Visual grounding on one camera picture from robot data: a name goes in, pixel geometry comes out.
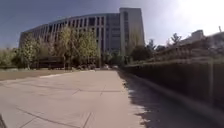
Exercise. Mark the group of dark trees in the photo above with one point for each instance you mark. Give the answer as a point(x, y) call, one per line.
point(141, 53)

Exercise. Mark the large grey curved building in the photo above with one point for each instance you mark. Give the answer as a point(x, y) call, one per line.
point(113, 30)

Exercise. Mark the row of green trees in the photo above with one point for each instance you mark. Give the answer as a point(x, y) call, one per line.
point(73, 46)

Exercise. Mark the pale concrete slab pavement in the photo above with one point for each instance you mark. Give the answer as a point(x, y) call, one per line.
point(83, 96)

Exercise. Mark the long trimmed dark hedge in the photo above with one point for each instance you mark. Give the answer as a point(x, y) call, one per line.
point(180, 76)

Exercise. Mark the pale building with railing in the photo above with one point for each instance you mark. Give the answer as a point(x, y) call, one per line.
point(200, 41)

